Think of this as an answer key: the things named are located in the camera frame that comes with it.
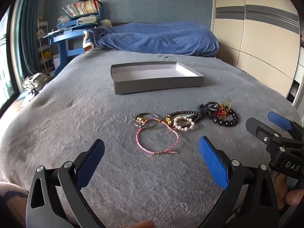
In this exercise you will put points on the beige wardrobe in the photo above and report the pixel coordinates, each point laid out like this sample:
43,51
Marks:
261,40

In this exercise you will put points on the gold pearl hair clip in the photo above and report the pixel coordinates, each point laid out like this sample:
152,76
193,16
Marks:
183,123

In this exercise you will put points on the white shelf rack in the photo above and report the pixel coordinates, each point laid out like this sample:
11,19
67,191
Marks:
41,42

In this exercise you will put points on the yellow toy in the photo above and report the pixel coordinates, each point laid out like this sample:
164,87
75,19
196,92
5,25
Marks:
46,54

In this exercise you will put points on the blue blanket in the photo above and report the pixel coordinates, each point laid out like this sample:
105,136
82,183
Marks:
154,38

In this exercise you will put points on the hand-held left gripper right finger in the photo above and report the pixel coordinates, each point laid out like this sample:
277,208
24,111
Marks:
213,163

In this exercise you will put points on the grey cardboard box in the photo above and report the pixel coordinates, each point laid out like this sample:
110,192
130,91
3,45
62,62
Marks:
154,85

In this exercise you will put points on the stack of papers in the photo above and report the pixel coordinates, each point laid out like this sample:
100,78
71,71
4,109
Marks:
89,20

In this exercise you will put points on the person's left hand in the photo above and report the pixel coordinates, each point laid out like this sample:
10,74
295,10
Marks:
143,225

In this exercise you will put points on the grey backpack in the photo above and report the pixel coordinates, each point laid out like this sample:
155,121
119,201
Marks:
35,80

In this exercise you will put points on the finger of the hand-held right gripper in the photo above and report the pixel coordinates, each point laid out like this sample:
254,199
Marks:
260,130
280,121

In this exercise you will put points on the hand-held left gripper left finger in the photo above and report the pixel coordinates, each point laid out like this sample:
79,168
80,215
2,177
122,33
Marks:
91,165

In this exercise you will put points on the silver bangle with gold bead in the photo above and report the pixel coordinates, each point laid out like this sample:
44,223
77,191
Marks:
140,118

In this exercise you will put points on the white plush toy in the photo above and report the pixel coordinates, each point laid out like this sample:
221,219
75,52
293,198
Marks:
106,23

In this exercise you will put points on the white cabinet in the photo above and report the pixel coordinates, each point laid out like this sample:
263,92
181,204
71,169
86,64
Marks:
296,83

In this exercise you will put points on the grey fleece blanket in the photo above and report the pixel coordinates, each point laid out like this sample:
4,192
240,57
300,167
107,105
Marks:
95,114

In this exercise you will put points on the blue desk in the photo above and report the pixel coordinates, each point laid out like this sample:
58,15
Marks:
71,52

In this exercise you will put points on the window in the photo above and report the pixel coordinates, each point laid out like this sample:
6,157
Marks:
4,64

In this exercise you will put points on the person's right hand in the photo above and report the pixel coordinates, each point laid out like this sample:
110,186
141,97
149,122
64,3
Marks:
281,190

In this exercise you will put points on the person's leg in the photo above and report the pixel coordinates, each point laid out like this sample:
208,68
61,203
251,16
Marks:
11,201

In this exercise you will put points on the teal curtain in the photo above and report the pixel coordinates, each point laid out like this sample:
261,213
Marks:
26,40

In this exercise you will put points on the row of books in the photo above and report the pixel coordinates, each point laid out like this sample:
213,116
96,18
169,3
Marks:
83,7

